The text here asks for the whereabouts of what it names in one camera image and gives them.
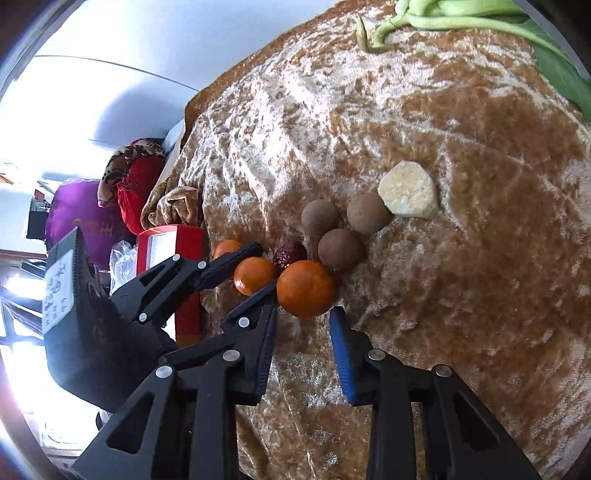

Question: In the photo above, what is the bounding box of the brown patterned cloth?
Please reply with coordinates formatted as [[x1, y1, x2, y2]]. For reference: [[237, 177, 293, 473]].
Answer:
[[97, 141, 165, 208]]

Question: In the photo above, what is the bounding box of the brownish bean pod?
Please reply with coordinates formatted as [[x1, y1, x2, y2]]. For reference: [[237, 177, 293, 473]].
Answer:
[[355, 14, 371, 53]]

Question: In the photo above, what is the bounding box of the purple bag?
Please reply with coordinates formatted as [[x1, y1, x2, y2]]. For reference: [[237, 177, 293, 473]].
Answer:
[[45, 179, 136, 266]]

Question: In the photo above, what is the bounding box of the red box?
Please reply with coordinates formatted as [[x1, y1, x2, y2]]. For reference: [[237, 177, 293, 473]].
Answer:
[[136, 224, 207, 348]]

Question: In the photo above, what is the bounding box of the pale peeled sugarcane chunk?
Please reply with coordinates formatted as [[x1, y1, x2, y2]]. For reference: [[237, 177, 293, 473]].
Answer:
[[377, 160, 438, 219]]

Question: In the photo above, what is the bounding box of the large orange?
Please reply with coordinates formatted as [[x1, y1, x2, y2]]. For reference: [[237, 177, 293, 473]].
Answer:
[[276, 260, 336, 319]]

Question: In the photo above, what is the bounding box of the small orange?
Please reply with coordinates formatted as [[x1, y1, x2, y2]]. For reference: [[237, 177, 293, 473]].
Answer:
[[213, 239, 243, 260]]

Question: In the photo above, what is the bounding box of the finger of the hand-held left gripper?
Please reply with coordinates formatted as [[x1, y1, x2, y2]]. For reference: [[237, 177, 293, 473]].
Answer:
[[111, 241, 264, 328], [159, 282, 279, 369]]

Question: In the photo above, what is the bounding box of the brown velvet blanket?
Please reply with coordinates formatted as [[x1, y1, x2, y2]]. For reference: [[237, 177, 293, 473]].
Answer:
[[140, 0, 591, 480]]

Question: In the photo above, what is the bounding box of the green leafy vegetable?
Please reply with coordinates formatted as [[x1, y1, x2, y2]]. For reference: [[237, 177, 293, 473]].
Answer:
[[522, 14, 591, 121]]

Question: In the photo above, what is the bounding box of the clear plastic bag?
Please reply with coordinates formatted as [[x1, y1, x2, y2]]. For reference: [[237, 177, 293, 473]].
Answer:
[[109, 240, 139, 296]]

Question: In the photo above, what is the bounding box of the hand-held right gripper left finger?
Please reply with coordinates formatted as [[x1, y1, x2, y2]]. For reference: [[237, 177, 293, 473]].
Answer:
[[69, 302, 279, 480]]

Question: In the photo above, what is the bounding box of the red date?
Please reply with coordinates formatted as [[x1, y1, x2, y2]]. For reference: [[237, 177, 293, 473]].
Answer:
[[272, 241, 308, 272]]

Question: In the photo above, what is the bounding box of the bunch of green beans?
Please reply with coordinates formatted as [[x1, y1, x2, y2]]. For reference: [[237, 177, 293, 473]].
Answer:
[[372, 0, 573, 58]]

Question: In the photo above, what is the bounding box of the medium orange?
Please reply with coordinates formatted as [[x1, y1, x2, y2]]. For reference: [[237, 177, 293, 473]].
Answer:
[[233, 257, 278, 296]]

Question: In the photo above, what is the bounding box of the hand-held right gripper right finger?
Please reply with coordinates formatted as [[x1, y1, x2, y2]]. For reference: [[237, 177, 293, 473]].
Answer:
[[329, 305, 543, 480]]

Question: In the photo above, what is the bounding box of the brown round longan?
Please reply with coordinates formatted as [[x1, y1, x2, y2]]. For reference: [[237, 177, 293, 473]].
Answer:
[[318, 228, 364, 271], [346, 194, 392, 234], [301, 199, 339, 239]]

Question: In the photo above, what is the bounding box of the red cushion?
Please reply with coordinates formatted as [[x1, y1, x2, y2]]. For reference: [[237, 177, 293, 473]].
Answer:
[[116, 140, 166, 235]]

